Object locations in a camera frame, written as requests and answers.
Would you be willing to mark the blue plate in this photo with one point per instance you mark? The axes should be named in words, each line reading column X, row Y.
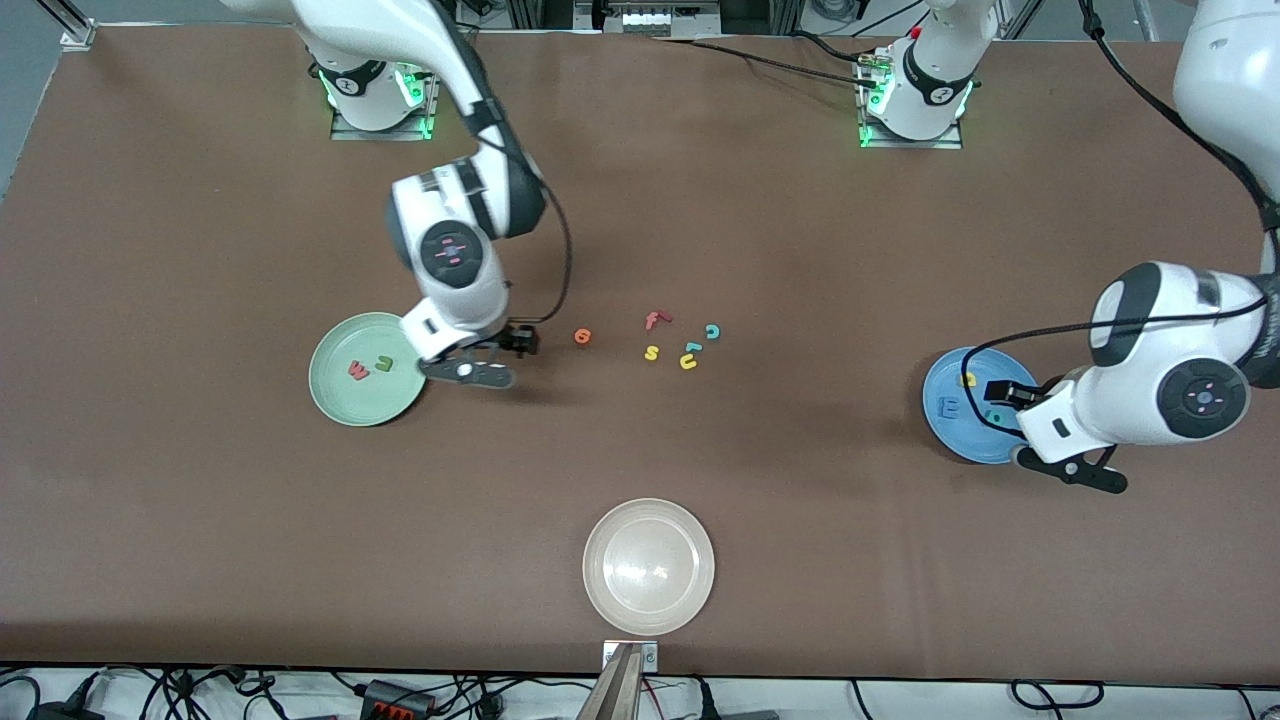
column 950, row 440

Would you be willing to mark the metal camera mount pole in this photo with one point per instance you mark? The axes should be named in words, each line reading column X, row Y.
column 615, row 695

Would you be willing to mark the black power strip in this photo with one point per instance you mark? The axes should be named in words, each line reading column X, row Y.
column 395, row 700

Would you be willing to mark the aluminium frame profile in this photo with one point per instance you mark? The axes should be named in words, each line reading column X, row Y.
column 75, row 25

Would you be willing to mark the red letter f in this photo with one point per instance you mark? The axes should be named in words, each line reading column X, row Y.
column 656, row 320

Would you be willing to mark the grey control box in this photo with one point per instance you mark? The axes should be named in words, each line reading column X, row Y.
column 645, row 18

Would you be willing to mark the pink letter W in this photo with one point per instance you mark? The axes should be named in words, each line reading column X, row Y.
column 358, row 370

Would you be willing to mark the blue letter E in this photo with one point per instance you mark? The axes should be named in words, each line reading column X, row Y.
column 948, row 407

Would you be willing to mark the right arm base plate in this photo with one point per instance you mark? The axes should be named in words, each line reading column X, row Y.
column 428, row 100

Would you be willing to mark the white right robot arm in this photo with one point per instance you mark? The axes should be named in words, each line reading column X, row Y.
column 380, row 20

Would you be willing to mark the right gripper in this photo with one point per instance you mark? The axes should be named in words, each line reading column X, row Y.
column 516, row 340

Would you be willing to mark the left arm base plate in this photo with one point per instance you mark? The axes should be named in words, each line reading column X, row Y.
column 870, row 143

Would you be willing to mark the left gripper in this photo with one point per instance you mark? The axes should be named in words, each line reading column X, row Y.
column 1016, row 393

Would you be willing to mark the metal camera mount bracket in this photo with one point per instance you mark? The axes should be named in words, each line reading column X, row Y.
column 650, row 655

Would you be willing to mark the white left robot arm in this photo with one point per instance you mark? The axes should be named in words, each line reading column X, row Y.
column 1230, row 60

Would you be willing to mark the green plate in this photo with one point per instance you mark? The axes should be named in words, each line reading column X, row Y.
column 350, row 400

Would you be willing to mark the beige plate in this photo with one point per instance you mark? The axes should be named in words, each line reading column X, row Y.
column 648, row 566

